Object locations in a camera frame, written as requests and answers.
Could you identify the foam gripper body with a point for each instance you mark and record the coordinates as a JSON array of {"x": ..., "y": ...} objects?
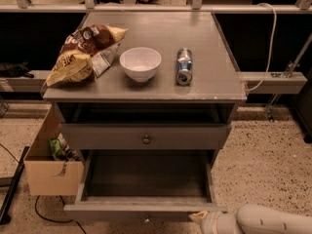
[{"x": 211, "y": 222}]

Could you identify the grey bottom drawer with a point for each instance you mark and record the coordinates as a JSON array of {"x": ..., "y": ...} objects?
[{"x": 137, "y": 185}]

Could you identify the grey drawer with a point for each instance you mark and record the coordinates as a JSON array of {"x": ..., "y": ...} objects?
[
  {"x": 137, "y": 185},
  {"x": 129, "y": 136}
]

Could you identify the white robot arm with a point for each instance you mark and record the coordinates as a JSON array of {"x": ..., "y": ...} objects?
[{"x": 252, "y": 219}]

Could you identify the round metal drawer knob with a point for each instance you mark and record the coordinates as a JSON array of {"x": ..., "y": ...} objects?
[{"x": 146, "y": 139}]

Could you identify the grey wooden drawer cabinet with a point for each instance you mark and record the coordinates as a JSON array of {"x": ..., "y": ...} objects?
[{"x": 212, "y": 96}]

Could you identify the grey middle drawer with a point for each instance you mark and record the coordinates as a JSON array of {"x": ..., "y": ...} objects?
[{"x": 129, "y": 136}]

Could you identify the metal diagonal strut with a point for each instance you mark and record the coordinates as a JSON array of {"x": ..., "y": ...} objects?
[{"x": 287, "y": 74}]

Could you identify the blue silver soda can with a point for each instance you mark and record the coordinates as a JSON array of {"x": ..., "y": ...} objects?
[{"x": 184, "y": 63}]

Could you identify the cardboard box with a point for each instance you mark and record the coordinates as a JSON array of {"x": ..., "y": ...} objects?
[{"x": 45, "y": 175}]

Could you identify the green snack packet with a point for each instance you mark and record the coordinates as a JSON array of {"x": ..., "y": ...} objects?
[{"x": 55, "y": 147}]

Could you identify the white bowl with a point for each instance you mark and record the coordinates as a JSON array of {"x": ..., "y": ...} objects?
[{"x": 140, "y": 63}]

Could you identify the black floor stand bar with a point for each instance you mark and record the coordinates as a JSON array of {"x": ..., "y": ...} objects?
[{"x": 11, "y": 184}]

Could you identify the brown yellow chip bag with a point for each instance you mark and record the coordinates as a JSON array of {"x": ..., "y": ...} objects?
[{"x": 86, "y": 54}]

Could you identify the black object on ledge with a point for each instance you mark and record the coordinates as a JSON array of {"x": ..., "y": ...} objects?
[{"x": 14, "y": 70}]

